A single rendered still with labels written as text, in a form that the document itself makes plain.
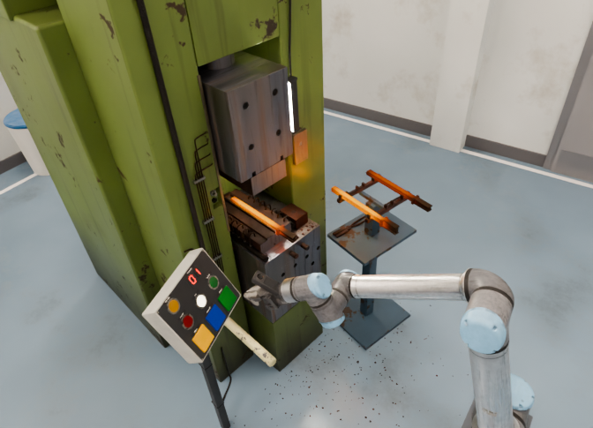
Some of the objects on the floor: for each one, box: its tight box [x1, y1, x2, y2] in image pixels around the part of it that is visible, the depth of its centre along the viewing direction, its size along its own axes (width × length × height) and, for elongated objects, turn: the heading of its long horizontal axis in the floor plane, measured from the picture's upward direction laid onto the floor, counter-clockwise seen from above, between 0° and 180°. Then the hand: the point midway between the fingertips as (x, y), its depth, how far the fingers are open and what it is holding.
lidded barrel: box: [4, 109, 50, 176], centre depth 446 cm, size 47×47×57 cm
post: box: [199, 353, 230, 428], centre depth 213 cm, size 4×4×108 cm
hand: (245, 293), depth 180 cm, fingers closed
